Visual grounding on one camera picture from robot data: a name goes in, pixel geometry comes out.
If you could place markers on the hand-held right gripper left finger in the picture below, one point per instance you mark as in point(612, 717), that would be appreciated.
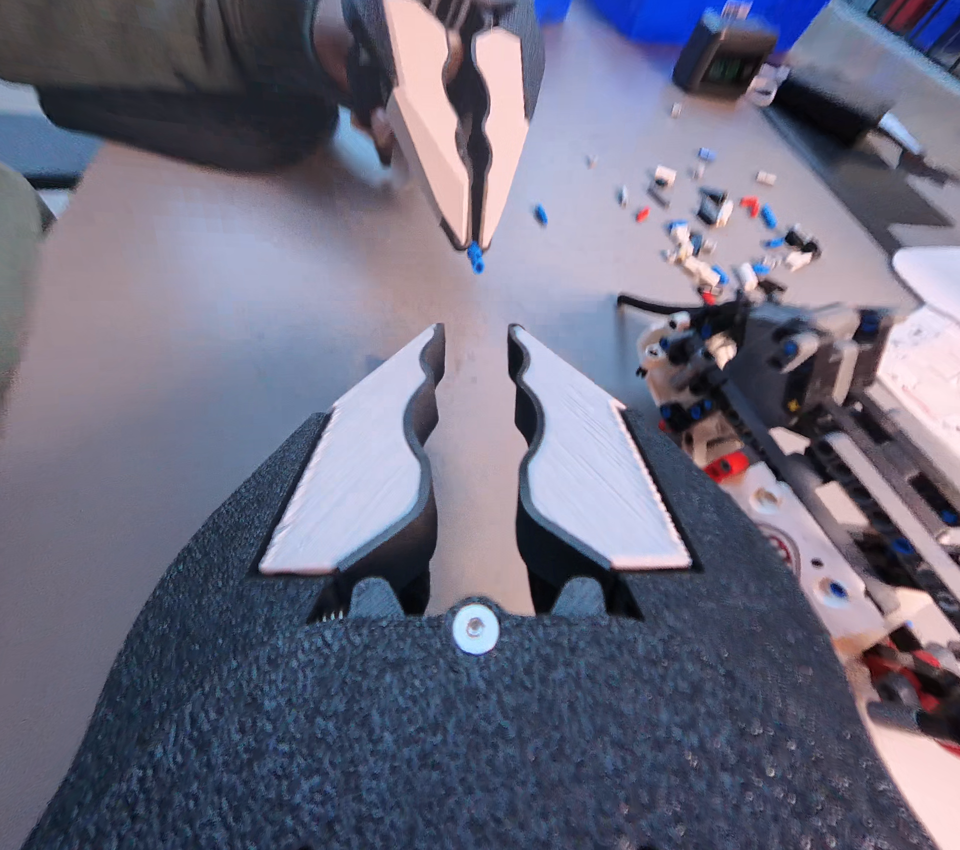
point(360, 490)

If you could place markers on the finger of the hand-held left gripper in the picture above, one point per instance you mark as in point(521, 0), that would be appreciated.
point(428, 116)
point(503, 101)

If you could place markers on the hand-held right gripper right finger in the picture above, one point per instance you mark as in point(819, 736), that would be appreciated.
point(600, 483)

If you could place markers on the blue connector pin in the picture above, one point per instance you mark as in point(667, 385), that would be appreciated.
point(540, 213)
point(476, 258)

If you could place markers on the grey desk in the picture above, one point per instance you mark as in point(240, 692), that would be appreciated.
point(180, 371)

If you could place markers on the black desk mat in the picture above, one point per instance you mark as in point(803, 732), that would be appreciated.
point(900, 191)

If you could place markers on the person's left hand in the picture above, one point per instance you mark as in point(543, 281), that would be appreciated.
point(333, 41)

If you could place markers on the black box device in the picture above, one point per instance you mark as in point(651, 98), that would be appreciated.
point(720, 59)

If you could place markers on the toy vehicle chassis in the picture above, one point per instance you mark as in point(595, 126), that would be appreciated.
point(795, 356)

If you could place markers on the pile of small building parts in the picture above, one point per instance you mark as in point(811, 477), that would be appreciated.
point(702, 266)

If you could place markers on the black power adapter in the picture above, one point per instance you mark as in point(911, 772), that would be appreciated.
point(825, 108)

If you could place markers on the white sticker sheet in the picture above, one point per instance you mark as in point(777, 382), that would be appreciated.
point(930, 371)

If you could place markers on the white flat board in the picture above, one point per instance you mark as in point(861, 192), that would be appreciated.
point(938, 273)

